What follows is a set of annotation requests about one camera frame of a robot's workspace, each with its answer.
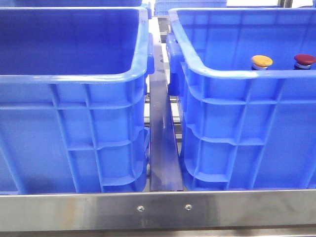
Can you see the large blue plastic crate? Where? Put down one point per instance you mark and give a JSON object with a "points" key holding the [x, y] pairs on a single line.
{"points": [[72, 97]]}

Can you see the yellow push button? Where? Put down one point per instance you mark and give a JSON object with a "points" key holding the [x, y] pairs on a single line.
{"points": [[261, 62]]}

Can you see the red push button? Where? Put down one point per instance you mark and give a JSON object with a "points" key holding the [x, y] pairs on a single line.
{"points": [[304, 61]]}

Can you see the steel front rail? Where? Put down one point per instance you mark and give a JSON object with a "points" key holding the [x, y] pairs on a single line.
{"points": [[158, 210]]}

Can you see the blue crate at right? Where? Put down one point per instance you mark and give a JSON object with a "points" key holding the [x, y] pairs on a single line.
{"points": [[244, 129]]}

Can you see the blue crate at left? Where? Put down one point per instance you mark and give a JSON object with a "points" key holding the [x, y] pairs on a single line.
{"points": [[79, 3]]}

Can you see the far blue crate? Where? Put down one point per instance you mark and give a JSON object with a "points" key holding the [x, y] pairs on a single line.
{"points": [[162, 7]]}

